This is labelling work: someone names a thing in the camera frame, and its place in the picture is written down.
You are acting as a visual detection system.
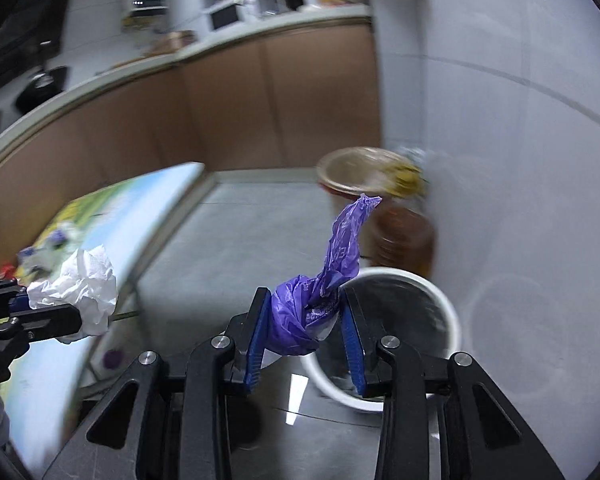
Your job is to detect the brown rice cooker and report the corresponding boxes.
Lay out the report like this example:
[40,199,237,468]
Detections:
[152,31,197,55]

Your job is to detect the brown kitchen base cabinets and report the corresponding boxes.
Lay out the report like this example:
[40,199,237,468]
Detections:
[0,16,382,263]

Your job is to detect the cooking oil bottle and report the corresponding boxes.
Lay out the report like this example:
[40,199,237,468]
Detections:
[369,172,437,282]

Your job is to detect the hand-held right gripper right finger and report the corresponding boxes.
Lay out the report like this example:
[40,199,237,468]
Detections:
[341,284,567,480]

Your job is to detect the landscape printed folding table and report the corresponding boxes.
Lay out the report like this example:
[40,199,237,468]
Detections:
[0,161,207,463]

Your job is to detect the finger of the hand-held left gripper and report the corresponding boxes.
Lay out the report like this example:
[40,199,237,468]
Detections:
[0,279,32,319]
[7,304,84,345]

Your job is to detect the black range hood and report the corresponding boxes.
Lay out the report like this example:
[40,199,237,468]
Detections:
[0,0,79,102]

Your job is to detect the white microwave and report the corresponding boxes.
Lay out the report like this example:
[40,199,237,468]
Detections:
[207,0,262,32]

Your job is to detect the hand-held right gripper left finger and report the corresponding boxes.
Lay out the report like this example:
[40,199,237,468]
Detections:
[42,286,272,480]

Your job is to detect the grey bin with white rim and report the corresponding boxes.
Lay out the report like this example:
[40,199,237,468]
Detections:
[299,267,462,414]

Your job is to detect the black frying pan with lid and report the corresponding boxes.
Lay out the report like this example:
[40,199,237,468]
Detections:
[14,40,69,112]

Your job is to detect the beige bin with liner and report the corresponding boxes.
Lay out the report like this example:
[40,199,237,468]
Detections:
[316,146,427,213]

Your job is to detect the white water heater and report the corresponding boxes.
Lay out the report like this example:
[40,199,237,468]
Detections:
[125,0,169,19]

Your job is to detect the purple plastic bag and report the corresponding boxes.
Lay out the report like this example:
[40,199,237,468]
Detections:
[269,192,383,357]

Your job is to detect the white tissue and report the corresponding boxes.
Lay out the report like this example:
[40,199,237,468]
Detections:
[27,245,119,345]

